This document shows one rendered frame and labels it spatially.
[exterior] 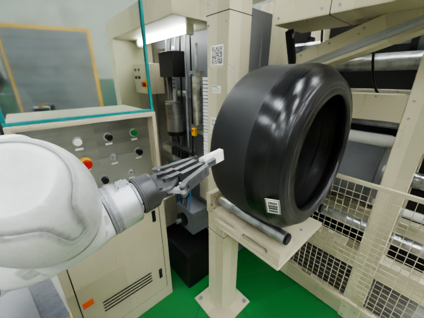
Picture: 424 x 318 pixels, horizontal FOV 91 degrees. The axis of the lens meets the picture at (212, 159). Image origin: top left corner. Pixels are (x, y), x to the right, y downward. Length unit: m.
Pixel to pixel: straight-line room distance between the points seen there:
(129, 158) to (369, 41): 1.13
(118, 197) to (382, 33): 1.00
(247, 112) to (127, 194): 0.39
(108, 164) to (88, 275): 0.56
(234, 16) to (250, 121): 0.46
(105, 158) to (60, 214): 0.89
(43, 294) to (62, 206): 0.96
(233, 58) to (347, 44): 0.46
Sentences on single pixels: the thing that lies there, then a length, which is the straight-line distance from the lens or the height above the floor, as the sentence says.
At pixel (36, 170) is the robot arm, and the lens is 0.21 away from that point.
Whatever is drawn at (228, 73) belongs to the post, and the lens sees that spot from 0.89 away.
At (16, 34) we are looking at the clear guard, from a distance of 1.00.
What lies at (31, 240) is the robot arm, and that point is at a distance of 0.21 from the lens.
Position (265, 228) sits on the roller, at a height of 0.91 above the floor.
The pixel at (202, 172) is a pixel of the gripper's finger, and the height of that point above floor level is 1.23.
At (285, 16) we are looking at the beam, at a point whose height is 1.66.
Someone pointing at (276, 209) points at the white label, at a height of 1.08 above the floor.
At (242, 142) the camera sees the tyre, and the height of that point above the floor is 1.25.
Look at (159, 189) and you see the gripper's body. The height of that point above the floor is 1.22.
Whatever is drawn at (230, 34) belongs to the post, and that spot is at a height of 1.58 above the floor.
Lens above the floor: 1.42
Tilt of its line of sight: 21 degrees down
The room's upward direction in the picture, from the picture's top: straight up
